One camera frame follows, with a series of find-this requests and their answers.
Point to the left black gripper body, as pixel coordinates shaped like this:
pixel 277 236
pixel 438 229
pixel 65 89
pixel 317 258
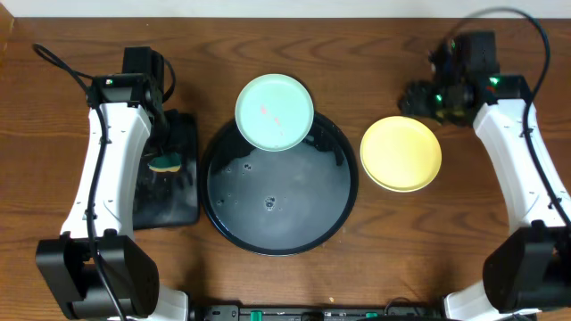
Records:
pixel 161 145

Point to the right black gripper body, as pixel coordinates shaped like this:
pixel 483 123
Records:
pixel 427 96

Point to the green yellow sponge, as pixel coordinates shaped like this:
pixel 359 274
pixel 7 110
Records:
pixel 168 162

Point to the yellow plate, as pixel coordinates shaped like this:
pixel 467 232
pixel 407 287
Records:
pixel 400 154

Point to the light green plate top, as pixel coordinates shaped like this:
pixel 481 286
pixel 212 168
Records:
pixel 274 112

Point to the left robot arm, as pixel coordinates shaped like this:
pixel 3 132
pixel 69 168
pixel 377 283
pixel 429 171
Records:
pixel 95 269

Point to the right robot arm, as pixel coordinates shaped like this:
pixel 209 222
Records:
pixel 530 271

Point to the rectangular black sponge tray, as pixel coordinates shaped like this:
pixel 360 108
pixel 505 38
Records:
pixel 168 199

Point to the round black tray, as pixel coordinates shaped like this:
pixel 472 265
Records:
pixel 279 203

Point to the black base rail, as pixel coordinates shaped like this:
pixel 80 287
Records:
pixel 235 313

